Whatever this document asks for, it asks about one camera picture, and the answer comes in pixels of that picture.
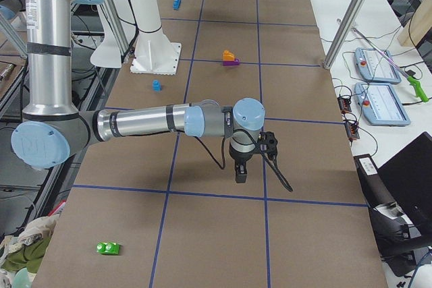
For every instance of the crumpled cloth pile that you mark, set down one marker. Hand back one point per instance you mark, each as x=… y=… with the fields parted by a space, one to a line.
x=29 y=248

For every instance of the small blue block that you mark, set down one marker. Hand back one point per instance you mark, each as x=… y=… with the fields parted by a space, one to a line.
x=157 y=87

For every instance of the green double stud block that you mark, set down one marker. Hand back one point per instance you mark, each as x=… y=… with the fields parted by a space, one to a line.
x=108 y=248

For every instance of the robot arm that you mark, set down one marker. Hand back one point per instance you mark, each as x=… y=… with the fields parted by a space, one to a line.
x=53 y=129

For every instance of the orange black connector box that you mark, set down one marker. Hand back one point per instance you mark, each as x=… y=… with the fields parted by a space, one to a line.
x=344 y=104
x=351 y=127

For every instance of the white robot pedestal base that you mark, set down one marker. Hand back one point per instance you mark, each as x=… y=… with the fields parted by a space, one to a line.
x=154 y=53

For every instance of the black laptop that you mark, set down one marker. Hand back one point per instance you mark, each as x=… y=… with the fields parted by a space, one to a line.
x=407 y=176

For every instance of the green handled grabber tool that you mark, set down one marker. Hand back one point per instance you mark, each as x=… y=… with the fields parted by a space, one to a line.
x=415 y=83

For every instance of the upper orange black connector box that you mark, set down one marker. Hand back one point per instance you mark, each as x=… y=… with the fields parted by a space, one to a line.
x=344 y=104

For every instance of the teach pendant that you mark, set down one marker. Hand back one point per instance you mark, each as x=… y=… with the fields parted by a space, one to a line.
x=380 y=105
x=374 y=68

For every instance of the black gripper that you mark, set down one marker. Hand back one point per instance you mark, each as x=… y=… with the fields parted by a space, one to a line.
x=239 y=158

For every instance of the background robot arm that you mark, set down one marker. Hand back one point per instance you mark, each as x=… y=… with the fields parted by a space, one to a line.
x=11 y=8

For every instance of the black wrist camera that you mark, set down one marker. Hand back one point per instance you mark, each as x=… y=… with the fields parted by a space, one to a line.
x=268 y=144

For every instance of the lower orange black connector box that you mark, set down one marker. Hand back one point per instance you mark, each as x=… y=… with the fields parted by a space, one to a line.
x=351 y=127

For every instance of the aluminium frame post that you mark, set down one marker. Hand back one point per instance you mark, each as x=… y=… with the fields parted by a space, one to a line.
x=342 y=32

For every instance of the far blue block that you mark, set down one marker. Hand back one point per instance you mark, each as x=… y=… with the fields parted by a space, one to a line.
x=176 y=4

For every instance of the upper teach pendant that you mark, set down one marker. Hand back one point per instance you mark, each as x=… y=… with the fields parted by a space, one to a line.
x=374 y=68

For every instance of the lower teach pendant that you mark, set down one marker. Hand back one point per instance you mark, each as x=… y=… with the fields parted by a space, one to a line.
x=380 y=105

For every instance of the purple trapezoid block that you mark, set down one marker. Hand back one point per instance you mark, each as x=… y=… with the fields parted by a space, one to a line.
x=234 y=62

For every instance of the orange trapezoid block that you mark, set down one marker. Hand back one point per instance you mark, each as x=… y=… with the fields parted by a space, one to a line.
x=228 y=56

